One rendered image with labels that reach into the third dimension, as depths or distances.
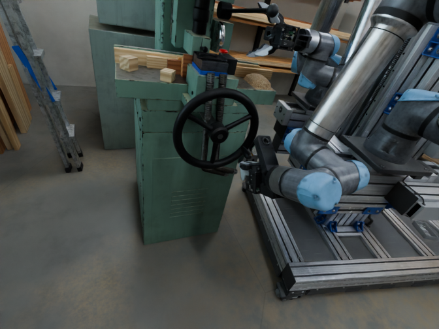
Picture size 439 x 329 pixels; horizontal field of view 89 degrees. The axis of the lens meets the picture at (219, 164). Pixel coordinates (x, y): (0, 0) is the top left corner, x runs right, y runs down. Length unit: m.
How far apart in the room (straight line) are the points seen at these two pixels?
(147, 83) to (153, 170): 0.36
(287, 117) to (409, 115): 0.54
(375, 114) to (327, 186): 0.72
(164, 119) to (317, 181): 0.59
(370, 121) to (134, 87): 0.95
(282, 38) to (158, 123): 0.51
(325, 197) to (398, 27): 0.36
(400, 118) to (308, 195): 0.54
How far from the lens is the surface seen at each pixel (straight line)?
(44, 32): 3.27
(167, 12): 1.12
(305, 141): 0.62
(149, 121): 0.86
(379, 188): 1.04
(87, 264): 1.37
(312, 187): 0.47
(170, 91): 0.82
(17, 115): 2.36
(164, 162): 0.96
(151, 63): 0.95
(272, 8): 0.79
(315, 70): 0.99
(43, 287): 1.37
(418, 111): 0.92
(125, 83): 0.80
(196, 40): 0.92
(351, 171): 0.57
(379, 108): 1.16
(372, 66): 0.61
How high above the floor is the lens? 1.15
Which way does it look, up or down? 35 degrees down
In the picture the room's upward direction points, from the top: 13 degrees clockwise
